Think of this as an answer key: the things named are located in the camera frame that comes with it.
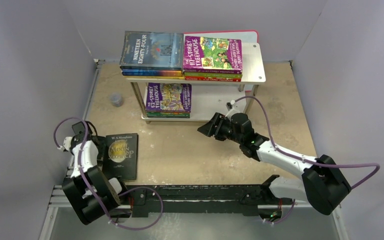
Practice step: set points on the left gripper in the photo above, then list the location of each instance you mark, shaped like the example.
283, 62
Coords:
102, 142

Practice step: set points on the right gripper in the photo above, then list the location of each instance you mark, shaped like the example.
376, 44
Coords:
216, 124

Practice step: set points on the black Moon Sixpence book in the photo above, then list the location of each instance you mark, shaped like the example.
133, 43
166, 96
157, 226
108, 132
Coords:
121, 156

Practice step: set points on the purple Treehouse book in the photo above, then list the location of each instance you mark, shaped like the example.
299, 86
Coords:
169, 97

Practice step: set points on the dark green Treehouse book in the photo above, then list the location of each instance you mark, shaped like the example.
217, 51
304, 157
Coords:
169, 116

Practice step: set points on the orange Treehouse book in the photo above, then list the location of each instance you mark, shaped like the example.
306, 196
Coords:
167, 113

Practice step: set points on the yellow book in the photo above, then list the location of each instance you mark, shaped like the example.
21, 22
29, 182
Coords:
156, 77

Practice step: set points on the Nineteen Eighty-Four blue book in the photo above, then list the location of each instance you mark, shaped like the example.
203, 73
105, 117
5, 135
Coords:
145, 50

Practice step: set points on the Jane Eyre book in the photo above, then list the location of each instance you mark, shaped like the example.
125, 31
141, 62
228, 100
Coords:
151, 73

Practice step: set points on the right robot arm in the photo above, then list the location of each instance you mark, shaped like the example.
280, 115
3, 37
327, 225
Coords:
318, 180

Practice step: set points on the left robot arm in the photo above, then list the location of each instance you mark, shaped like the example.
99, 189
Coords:
90, 193

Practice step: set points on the white two-tier metal shelf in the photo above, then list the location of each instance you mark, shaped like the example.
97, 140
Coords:
209, 97

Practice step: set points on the small clear plastic cup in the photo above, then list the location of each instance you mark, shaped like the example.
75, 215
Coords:
116, 99

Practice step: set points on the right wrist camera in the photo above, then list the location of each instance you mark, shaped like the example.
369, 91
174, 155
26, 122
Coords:
232, 109

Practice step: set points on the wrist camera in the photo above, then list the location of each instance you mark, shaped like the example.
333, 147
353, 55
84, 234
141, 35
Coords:
232, 109
66, 146

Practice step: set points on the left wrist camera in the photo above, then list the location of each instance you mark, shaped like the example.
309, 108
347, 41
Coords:
66, 146

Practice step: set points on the black aluminium base frame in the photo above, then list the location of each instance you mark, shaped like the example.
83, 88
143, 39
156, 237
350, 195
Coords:
246, 199

